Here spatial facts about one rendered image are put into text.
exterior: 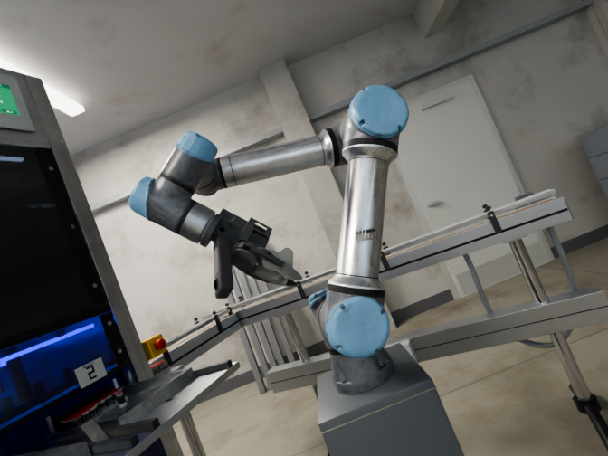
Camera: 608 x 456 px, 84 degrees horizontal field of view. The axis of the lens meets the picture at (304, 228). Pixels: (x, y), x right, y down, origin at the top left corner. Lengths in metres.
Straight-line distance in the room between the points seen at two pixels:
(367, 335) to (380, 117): 0.41
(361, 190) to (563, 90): 4.29
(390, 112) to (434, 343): 1.23
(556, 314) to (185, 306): 3.32
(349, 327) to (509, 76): 4.20
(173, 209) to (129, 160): 3.64
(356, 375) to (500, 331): 0.99
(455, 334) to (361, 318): 1.09
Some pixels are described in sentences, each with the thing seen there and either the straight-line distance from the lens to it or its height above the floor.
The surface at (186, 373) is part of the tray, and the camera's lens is 1.19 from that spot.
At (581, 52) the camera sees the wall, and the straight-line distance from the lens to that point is 5.15.
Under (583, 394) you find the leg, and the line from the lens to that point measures 1.87.
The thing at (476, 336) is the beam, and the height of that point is 0.49.
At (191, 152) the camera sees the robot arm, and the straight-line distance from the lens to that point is 0.70.
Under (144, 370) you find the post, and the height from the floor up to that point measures 0.94.
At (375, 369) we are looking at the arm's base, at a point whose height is 0.82.
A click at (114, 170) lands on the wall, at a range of 4.38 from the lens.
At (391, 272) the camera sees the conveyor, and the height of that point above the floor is 0.87.
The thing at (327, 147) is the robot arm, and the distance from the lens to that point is 0.83.
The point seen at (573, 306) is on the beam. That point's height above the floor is 0.52.
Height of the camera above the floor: 1.13
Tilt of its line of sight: 3 degrees up
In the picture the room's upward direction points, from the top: 22 degrees counter-clockwise
